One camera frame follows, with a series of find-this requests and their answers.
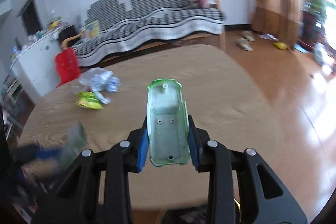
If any white blue wrapper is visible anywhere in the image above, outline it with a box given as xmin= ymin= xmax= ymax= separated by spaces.
xmin=88 ymin=68 xmax=120 ymax=105

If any yellow toy on floor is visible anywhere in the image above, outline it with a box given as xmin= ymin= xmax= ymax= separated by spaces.
xmin=273 ymin=42 xmax=287 ymax=51

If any white cabinet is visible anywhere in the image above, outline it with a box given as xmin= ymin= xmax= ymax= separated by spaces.
xmin=10 ymin=32 xmax=61 ymax=104

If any beige slipper far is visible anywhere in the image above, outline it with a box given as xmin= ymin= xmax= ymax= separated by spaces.
xmin=242 ymin=31 xmax=255 ymax=42

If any red plastic stool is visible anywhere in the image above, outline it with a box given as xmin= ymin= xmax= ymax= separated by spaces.
xmin=55 ymin=48 xmax=81 ymax=87

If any beige slipper near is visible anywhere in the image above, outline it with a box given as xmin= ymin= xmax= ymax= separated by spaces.
xmin=236 ymin=38 xmax=253 ymax=52

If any black white patterned sofa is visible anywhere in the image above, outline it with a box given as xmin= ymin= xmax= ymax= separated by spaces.
xmin=73 ymin=0 xmax=226 ymax=67

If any colourful children book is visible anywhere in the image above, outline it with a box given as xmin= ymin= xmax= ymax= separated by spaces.
xmin=81 ymin=20 xmax=100 ymax=39

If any beige slipper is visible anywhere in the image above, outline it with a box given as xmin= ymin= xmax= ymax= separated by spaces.
xmin=242 ymin=31 xmax=255 ymax=42
xmin=236 ymin=38 xmax=253 ymax=52

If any clear plastic bag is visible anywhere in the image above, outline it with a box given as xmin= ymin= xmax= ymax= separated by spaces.
xmin=71 ymin=68 xmax=108 ymax=94

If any green clear plastic toy shell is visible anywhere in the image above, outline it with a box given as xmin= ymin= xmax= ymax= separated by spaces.
xmin=146 ymin=79 xmax=190 ymax=167

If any yellow green snack packet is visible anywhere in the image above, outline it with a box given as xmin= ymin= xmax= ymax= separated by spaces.
xmin=77 ymin=92 xmax=103 ymax=110

